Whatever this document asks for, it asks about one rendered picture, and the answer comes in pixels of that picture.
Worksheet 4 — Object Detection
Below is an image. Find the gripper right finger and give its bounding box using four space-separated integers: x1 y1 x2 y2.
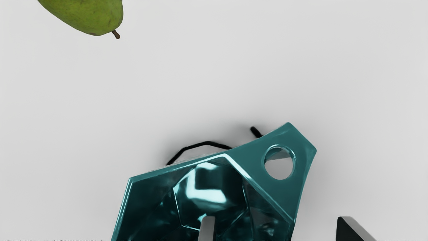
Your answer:
335 216 378 241

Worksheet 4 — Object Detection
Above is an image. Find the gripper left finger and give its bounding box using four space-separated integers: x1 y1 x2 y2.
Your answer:
198 216 216 241

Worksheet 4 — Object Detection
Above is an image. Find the teal faceted mug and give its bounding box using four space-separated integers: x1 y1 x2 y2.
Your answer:
111 122 317 241

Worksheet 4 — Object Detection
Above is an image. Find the green pear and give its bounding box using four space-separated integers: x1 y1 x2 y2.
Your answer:
37 0 124 39

